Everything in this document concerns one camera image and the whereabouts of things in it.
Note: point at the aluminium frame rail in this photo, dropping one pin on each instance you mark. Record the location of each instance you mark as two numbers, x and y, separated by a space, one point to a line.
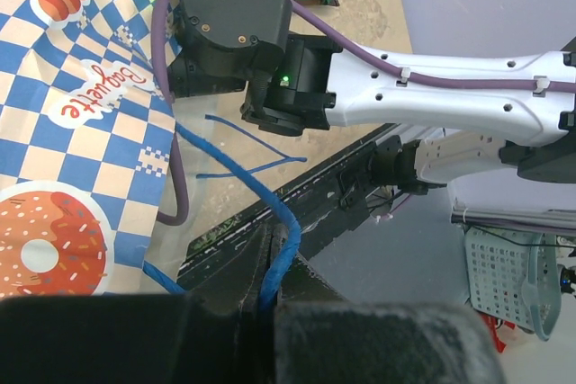
558 222

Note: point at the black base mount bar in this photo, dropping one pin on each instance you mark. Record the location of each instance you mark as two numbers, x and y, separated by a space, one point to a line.
329 199

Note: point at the white plastic basket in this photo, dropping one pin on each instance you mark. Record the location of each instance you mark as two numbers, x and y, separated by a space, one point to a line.
514 276

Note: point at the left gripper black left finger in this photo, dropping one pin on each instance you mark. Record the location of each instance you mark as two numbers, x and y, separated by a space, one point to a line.
213 334

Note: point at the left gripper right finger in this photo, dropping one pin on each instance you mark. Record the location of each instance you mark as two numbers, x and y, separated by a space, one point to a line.
380 304

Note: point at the blue checkered paper bag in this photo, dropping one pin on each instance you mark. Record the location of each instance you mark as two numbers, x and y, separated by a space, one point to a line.
89 148

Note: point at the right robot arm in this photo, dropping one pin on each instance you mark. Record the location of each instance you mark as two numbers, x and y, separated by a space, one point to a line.
298 73

